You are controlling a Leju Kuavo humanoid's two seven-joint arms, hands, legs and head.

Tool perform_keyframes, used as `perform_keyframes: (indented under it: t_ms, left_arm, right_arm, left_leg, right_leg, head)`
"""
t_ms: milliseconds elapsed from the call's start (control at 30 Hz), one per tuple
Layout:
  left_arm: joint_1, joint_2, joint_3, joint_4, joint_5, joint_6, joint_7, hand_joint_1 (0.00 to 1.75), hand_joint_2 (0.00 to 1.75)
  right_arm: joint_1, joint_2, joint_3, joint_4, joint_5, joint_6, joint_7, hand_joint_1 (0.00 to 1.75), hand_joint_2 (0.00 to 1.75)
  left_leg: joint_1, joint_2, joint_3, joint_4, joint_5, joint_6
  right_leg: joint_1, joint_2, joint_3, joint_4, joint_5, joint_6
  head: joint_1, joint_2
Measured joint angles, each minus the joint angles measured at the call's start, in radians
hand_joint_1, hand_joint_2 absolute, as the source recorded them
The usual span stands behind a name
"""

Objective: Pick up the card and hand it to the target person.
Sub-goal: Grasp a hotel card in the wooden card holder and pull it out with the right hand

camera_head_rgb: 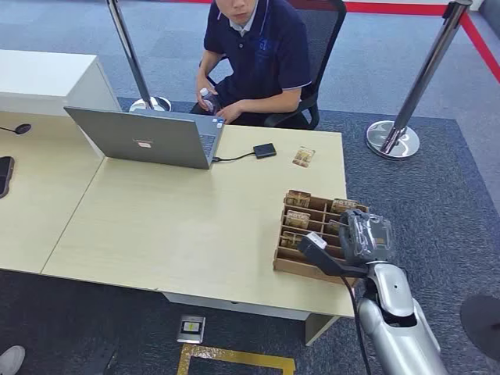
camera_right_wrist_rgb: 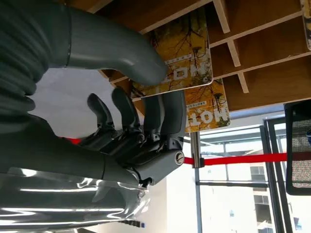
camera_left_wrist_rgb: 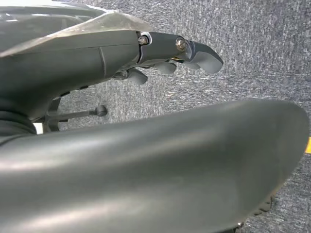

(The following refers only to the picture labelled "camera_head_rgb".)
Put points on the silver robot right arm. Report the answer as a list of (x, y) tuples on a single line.
[(398, 326)]

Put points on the chrome stanchion post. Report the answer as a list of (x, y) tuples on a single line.
[(421, 77), (130, 57)]

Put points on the wooden card holder box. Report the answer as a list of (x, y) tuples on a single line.
[(289, 263)]

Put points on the flat black device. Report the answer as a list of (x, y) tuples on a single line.
[(5, 175)]

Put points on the white cabinet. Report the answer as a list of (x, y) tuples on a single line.
[(43, 75)]

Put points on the person's right forearm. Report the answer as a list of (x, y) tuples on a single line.
[(206, 64)]

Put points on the small black oval device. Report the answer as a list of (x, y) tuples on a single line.
[(22, 128)]

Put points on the yellow floor tape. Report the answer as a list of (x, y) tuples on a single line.
[(234, 355)]

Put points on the grey laptop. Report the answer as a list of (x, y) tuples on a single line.
[(148, 140)]

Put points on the red barrier belt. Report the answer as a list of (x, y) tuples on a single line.
[(482, 49), (394, 9)]

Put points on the person's left forearm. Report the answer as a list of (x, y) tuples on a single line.
[(269, 102)]

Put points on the seated person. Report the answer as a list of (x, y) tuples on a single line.
[(265, 57)]

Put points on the brown printed card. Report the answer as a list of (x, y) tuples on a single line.
[(291, 239), (298, 198), (303, 157), (333, 226), (344, 205), (297, 219)]

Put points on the black wrist camera, white label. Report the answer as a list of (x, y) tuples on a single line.
[(318, 254)]

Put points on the black external drive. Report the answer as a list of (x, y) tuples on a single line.
[(265, 150)]

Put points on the small plastic bottle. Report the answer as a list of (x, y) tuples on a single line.
[(209, 101)]

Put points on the black office chair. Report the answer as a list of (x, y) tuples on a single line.
[(326, 31)]

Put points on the black round base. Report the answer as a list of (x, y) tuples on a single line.
[(482, 326)]

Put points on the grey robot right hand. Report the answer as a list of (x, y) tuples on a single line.
[(367, 239)]

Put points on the person's left hand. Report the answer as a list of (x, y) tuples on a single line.
[(230, 112)]

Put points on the person's right hand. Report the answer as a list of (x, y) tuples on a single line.
[(203, 85)]

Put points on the person's hand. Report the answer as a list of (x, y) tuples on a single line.
[(230, 112), (203, 85)]

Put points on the silver floor socket box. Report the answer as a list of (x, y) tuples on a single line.
[(191, 329)]

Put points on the white shoe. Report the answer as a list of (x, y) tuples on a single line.
[(10, 360)]

